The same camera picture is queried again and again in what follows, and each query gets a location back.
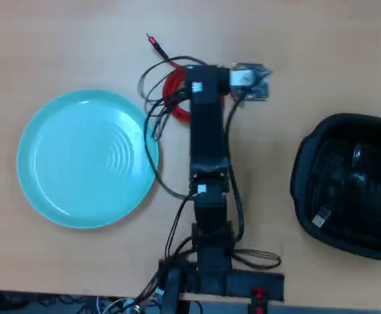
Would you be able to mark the red and black clamp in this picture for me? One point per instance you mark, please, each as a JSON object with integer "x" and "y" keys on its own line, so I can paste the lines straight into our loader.
{"x": 258, "y": 299}

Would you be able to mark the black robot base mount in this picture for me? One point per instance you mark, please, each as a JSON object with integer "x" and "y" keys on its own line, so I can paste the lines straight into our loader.
{"x": 256, "y": 284}

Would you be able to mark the black bowl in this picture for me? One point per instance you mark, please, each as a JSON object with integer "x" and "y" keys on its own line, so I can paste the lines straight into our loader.
{"x": 300, "y": 183}

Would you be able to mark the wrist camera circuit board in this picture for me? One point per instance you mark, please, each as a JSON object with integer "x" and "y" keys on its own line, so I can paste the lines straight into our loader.
{"x": 251, "y": 83}

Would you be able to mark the light blue plate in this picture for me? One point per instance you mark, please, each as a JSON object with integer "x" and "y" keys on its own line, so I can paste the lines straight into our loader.
{"x": 79, "y": 163}

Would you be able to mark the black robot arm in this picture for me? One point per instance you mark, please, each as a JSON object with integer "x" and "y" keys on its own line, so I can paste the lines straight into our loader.
{"x": 207, "y": 131}

